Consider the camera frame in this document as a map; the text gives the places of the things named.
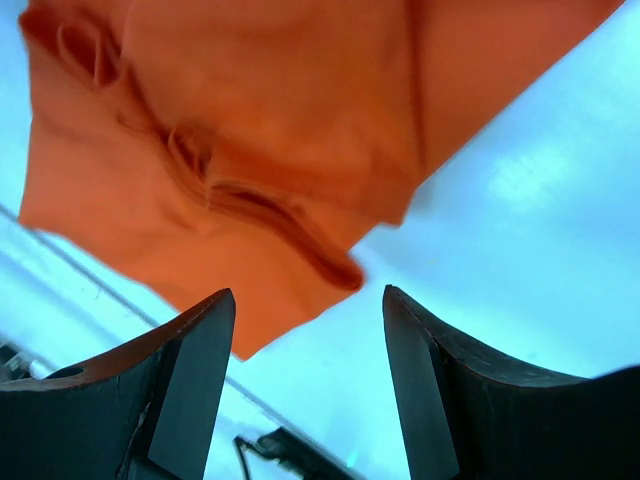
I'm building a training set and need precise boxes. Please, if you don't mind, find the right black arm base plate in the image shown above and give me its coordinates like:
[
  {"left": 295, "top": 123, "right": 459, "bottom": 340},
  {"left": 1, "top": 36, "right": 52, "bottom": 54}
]
[{"left": 233, "top": 427, "right": 361, "bottom": 480}]

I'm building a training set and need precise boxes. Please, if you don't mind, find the orange t-shirt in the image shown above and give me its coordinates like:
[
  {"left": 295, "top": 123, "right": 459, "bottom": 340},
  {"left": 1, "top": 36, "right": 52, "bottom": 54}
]
[{"left": 18, "top": 1, "right": 618, "bottom": 359}]

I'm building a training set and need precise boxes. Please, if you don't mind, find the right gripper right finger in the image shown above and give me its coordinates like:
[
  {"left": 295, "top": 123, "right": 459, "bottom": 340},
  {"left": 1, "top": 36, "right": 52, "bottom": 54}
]
[{"left": 383, "top": 285, "right": 639, "bottom": 479}]

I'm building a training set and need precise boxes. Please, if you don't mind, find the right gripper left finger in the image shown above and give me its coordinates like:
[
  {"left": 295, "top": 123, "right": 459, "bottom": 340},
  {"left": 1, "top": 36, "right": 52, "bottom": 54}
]
[{"left": 1, "top": 289, "right": 235, "bottom": 479}]

